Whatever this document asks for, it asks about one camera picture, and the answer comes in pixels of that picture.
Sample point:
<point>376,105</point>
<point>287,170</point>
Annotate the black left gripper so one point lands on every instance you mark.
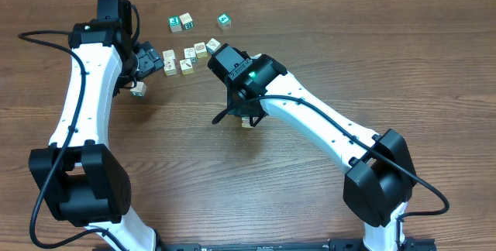
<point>149,57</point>

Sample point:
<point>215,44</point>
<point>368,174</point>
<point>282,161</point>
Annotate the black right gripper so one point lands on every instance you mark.
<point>237,108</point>

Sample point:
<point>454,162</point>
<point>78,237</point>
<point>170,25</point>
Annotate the blue letter P block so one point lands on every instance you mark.
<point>247,122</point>

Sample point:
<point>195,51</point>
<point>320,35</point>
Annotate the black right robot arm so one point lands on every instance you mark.
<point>378,169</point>

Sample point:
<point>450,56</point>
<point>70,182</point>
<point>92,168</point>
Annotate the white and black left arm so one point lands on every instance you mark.
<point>80,180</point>

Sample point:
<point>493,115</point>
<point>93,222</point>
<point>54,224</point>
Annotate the red spatula letter B block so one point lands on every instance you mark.
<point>169,55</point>

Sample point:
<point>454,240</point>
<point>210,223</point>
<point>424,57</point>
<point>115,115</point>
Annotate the cream block red picture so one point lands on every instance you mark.
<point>170,67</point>

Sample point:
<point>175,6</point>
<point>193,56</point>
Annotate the cream block far left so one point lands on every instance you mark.
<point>139,90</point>

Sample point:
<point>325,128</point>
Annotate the yellow edged cream block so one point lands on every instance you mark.
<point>186,66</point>

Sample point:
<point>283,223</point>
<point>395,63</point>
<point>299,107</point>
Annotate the cream block green edge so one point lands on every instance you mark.
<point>190,53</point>

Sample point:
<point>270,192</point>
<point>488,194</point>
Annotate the green picture block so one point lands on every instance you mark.
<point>174,24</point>

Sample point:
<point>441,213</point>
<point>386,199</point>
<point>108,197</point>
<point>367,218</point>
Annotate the cream block red grid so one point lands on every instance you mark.
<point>200,50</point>

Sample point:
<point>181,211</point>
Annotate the green edged cream block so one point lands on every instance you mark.
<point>186,21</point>

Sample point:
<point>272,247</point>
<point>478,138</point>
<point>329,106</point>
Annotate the blue edged cream block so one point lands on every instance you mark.
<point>213,45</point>

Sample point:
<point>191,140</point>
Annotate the green number four block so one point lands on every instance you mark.
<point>224,21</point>

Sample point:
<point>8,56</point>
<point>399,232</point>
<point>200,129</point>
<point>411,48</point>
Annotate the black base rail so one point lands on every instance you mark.
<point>411,244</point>

